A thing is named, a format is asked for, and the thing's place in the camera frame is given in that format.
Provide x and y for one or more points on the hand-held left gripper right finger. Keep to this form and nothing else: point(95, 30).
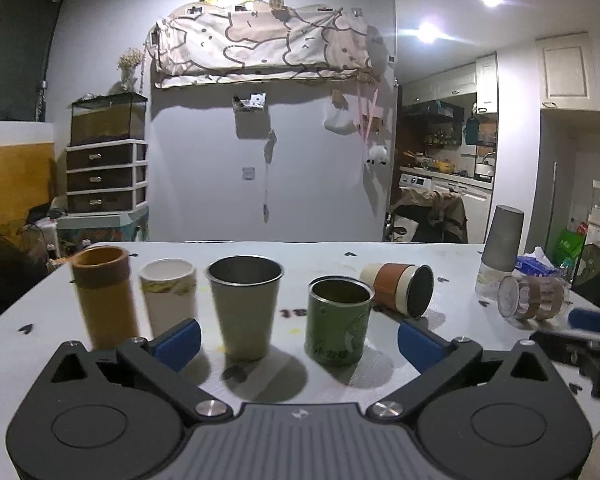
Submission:
point(420, 347)

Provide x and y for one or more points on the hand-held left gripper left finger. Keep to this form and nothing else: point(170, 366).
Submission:
point(177, 342)

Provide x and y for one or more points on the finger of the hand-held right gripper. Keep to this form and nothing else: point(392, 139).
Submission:
point(592, 321)
point(567, 347)

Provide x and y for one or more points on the clear ribbed glass cup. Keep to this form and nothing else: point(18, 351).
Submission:
point(530, 298)

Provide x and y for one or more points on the brown banded white cup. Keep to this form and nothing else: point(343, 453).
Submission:
point(397, 289)

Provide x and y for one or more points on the white paper cup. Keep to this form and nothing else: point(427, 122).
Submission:
point(169, 300)

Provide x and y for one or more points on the stainless steel cup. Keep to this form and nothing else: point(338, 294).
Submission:
point(245, 310)

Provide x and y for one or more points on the orange cylindrical cup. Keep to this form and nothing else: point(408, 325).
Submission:
point(102, 305)

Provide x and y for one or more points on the green tin cup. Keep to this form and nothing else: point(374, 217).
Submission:
point(336, 327)

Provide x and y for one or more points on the grey plastic cup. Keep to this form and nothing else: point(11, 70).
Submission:
point(503, 237)

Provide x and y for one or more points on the green bag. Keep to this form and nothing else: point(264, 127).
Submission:
point(567, 247)

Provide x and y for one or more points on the blue tissue packet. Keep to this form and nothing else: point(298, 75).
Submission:
point(532, 266)

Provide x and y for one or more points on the clear plastic bottle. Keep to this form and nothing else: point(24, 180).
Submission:
point(487, 280)

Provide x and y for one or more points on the chair with brown jacket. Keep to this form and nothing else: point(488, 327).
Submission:
point(437, 217)

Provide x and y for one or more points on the teal side table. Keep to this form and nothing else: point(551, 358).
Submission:
point(100, 222)

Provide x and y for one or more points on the washing machine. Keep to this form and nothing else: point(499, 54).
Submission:
point(415, 185)

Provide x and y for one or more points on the white drawer unit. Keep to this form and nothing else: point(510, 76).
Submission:
point(105, 177)

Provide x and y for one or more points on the electric kettle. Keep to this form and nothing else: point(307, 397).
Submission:
point(487, 165)

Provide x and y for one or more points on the white plush toy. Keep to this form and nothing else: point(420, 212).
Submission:
point(376, 155)

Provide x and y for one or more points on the teal hanging bag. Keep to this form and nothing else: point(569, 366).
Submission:
point(471, 130)

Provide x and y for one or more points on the yellow wooden headboard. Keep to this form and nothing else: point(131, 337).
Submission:
point(15, 180)

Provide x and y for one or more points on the glass terrarium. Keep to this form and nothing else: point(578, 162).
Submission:
point(107, 117)

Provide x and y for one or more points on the white hanging bag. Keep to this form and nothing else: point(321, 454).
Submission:
point(339, 120)

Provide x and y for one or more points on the pink ribbons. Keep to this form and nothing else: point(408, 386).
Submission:
point(369, 110)

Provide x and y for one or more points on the dried flower bunch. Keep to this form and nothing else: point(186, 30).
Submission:
point(130, 62)

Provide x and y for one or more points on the printed blanket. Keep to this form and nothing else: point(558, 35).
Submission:
point(260, 40)

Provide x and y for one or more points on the dark curtain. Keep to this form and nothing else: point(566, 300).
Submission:
point(15, 40)

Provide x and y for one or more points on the wall socket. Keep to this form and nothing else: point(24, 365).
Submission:
point(248, 173)

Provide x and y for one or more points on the wall paper holder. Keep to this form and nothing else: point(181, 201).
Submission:
point(250, 101)

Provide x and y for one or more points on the white wall cabinet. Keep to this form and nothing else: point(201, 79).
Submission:
point(565, 70)

